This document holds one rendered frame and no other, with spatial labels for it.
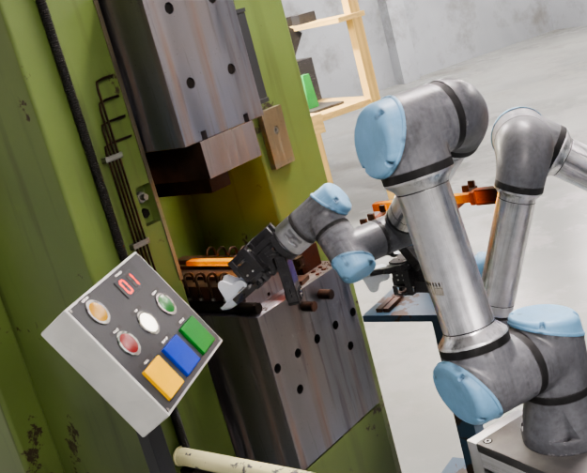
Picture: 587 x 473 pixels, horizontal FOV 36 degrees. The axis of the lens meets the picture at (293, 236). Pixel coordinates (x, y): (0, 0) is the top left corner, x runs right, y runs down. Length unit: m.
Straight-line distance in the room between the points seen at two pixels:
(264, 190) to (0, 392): 0.91
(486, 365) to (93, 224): 1.07
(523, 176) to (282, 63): 1.09
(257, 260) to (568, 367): 0.65
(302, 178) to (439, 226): 1.32
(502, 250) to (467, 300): 0.41
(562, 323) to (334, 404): 1.10
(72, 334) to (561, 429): 0.89
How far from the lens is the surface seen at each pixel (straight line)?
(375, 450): 2.65
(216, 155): 2.22
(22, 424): 2.59
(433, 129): 1.38
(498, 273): 1.82
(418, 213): 1.39
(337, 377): 2.48
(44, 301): 2.34
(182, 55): 2.18
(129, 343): 1.77
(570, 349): 1.51
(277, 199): 2.58
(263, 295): 2.32
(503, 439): 1.65
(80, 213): 2.12
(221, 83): 2.26
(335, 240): 1.70
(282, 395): 2.31
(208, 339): 1.95
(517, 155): 1.76
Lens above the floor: 1.64
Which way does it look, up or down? 15 degrees down
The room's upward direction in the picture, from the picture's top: 15 degrees counter-clockwise
